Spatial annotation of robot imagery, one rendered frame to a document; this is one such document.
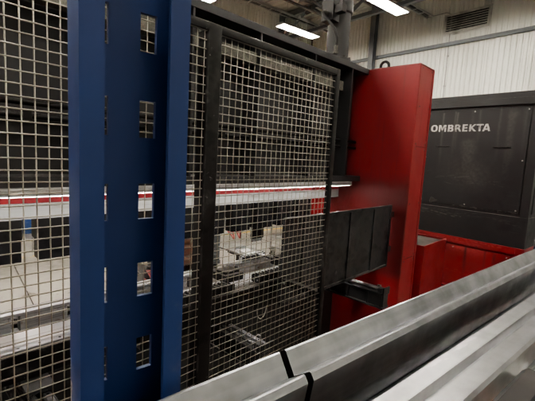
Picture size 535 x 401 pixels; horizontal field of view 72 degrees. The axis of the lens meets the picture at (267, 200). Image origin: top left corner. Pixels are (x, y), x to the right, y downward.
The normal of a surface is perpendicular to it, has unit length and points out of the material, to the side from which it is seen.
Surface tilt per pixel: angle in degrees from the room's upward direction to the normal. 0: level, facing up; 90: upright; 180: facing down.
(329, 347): 55
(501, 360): 0
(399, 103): 90
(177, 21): 90
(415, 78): 90
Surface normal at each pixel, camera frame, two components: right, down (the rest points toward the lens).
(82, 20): 0.64, 0.13
